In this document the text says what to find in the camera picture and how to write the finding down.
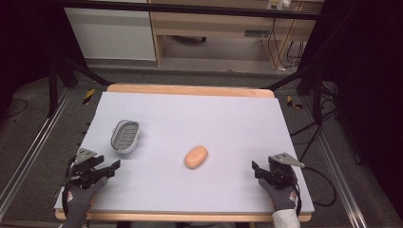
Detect black horizontal frame bar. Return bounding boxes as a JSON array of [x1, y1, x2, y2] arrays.
[[59, 0, 321, 21]]

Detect cables under desk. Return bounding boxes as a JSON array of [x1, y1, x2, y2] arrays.
[[266, 18, 306, 72]]

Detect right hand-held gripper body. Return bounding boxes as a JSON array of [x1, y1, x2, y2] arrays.
[[267, 152, 306, 190]]

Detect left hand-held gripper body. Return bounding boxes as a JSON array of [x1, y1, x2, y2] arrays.
[[65, 147, 106, 190]]

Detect yellow black tape marker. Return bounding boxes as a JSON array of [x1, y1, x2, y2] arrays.
[[82, 88, 96, 105], [286, 95, 304, 110]]

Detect wooden desk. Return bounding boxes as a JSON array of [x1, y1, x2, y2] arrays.
[[147, 0, 325, 70]]

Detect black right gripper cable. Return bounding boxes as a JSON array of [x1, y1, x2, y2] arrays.
[[294, 165, 337, 208]]

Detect grey soap dish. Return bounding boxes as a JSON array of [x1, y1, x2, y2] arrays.
[[110, 119, 141, 155]]

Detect aluminium floor rail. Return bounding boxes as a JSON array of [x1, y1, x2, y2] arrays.
[[299, 94, 378, 228], [0, 87, 73, 220]]

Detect wooden table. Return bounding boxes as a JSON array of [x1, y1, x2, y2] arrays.
[[54, 83, 314, 223]]

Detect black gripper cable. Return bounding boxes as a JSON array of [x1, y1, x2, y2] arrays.
[[61, 155, 78, 219], [294, 165, 337, 208]]

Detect white power strip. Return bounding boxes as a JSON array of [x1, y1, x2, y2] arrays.
[[267, 0, 292, 10]]

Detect person's right hand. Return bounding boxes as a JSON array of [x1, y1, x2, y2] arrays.
[[258, 178, 300, 212]]

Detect white foam mat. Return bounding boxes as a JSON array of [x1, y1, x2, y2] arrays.
[[53, 91, 316, 214]]

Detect black curtain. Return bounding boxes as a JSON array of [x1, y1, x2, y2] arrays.
[[0, 0, 87, 117], [298, 0, 403, 220]]

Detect black floor cables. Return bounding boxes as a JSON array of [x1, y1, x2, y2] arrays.
[[289, 81, 340, 162]]

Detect orange soap bar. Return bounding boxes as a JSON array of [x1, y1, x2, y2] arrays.
[[183, 144, 209, 170]]

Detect white cabinet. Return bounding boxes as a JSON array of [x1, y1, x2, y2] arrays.
[[64, 7, 157, 62]]

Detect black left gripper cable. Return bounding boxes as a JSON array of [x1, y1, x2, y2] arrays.
[[61, 155, 78, 219]]

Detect black metal stand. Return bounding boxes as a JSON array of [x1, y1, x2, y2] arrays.
[[47, 52, 114, 119], [260, 61, 325, 125]]

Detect thin black floor cable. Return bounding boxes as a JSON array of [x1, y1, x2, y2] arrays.
[[0, 98, 29, 120]]

